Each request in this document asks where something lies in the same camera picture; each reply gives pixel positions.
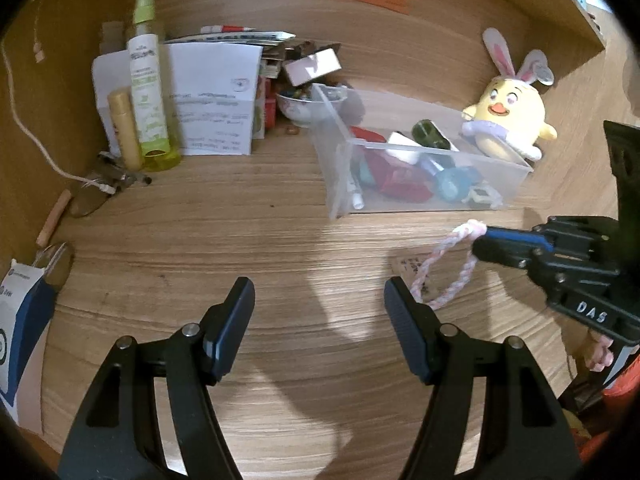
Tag blue round container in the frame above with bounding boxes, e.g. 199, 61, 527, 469
440, 167, 483, 202

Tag blue white box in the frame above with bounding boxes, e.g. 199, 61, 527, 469
0, 259, 58, 433

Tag green spray bottle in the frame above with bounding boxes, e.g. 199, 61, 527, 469
125, 0, 182, 171

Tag white bowl with beads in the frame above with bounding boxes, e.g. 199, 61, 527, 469
276, 87, 346, 128

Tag yellow tube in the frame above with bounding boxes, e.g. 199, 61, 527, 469
107, 89, 143, 171

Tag clear plastic storage bin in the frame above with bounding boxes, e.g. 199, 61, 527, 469
310, 83, 535, 221

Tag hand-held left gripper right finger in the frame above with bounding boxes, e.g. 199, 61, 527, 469
384, 276, 583, 480

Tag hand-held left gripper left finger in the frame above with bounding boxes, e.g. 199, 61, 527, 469
57, 276, 257, 480

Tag eyeglasses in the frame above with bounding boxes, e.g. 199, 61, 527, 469
67, 152, 153, 218

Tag red tea packet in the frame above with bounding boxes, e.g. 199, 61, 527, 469
350, 127, 433, 202

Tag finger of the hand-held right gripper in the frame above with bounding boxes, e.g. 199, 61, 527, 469
472, 226, 553, 271

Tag stack of leaflets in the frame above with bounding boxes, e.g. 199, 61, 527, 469
165, 30, 296, 46

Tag small white box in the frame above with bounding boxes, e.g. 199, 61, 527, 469
284, 49, 343, 86

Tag clear plastic piece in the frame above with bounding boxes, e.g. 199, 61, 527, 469
35, 242, 75, 291

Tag pink white braided rope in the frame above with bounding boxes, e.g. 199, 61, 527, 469
410, 220, 487, 311

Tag white folded paper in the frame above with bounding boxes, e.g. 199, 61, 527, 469
91, 42, 263, 157

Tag colourful printed box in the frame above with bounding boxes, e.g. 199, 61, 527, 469
252, 60, 281, 138

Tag dark green bottle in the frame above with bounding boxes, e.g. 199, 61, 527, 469
412, 119, 461, 153

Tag wooden stick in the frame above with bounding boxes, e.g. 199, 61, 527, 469
36, 190, 72, 247

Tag white cable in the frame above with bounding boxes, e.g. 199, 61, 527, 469
0, 40, 113, 193

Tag white plastic clip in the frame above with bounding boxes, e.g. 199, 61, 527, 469
465, 185, 503, 209

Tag yellow chick plush toy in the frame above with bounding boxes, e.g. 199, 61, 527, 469
460, 27, 558, 162

